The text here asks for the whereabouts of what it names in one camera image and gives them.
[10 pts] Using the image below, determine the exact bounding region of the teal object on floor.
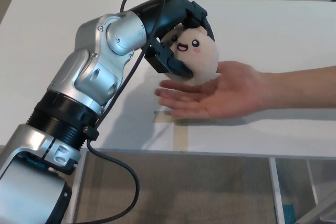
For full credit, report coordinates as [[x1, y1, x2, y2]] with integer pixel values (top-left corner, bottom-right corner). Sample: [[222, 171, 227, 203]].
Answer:
[[284, 204, 295, 224]]

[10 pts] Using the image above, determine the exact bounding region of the thin white table leg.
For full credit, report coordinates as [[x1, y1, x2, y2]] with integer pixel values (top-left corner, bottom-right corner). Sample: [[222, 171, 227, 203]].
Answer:
[[305, 158, 320, 207]]

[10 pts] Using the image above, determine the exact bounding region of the person's bare hand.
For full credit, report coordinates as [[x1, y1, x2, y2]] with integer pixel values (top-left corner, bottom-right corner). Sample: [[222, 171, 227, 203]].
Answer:
[[154, 60, 266, 120]]

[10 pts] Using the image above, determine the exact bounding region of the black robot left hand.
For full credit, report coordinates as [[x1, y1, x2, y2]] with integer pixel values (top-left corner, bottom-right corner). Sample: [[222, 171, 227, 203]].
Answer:
[[130, 0, 217, 81]]

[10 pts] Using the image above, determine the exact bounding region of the person's bare forearm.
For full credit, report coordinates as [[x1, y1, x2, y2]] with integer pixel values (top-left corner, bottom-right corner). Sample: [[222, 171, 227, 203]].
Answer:
[[259, 65, 336, 111]]

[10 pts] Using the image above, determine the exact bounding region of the pink dumpling plush toy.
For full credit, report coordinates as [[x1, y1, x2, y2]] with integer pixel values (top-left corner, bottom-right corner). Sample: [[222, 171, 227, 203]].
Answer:
[[160, 26, 220, 87]]

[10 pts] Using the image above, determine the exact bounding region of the beige vertical tape strip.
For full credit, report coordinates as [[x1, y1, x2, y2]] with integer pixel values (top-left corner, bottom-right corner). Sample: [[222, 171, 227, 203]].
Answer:
[[173, 122, 190, 152]]

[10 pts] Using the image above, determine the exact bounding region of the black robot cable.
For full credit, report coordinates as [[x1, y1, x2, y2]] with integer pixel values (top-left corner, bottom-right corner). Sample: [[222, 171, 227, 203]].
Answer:
[[83, 0, 169, 224]]

